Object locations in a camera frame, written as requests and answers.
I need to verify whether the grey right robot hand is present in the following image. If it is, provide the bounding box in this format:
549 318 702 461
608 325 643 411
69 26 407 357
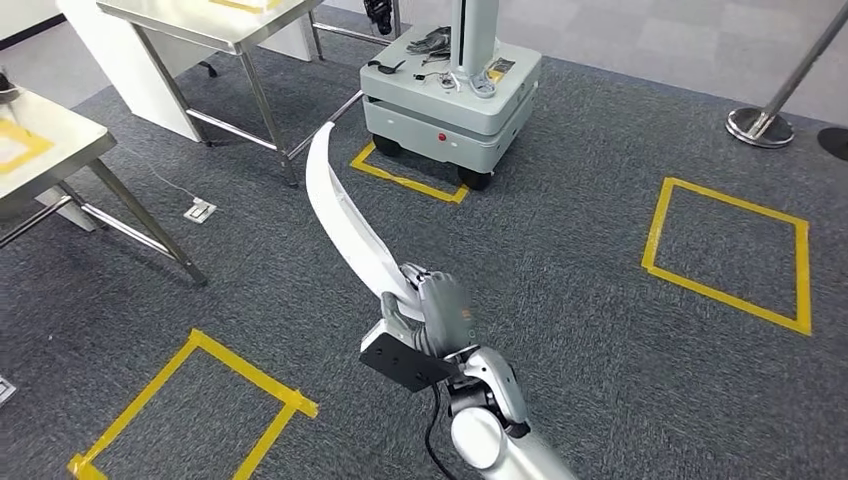
380 262 481 360

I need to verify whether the broad white shell part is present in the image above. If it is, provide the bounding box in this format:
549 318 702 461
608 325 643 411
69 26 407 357
304 121 425 324

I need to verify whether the yellow black card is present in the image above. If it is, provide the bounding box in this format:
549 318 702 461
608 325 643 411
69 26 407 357
486 57 517 85

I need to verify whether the dark grey glove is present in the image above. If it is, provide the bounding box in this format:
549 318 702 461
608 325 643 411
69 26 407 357
405 26 453 58

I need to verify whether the pale grey robot column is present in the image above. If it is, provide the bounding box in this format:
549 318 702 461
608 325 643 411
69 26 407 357
437 0 503 99

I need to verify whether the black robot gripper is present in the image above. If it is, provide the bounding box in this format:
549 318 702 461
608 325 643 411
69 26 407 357
362 0 397 36

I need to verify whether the yellow tabletop tape outline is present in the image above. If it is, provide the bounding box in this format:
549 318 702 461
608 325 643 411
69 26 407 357
0 119 56 177
208 0 286 15

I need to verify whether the black round stand base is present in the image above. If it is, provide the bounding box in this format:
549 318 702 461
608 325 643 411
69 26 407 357
816 127 848 163

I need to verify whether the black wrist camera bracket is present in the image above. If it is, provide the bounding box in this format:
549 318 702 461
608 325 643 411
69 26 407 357
359 319 463 394

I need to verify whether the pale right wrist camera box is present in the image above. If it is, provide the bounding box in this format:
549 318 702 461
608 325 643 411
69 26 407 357
453 346 533 440

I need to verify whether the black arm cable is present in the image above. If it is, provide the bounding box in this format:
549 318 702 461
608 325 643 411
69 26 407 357
422 384 460 480

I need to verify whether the white socket cable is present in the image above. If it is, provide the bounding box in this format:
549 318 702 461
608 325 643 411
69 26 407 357
117 142 200 203

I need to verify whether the chrome stanchion post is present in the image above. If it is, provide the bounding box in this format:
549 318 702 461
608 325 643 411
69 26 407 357
725 3 848 150

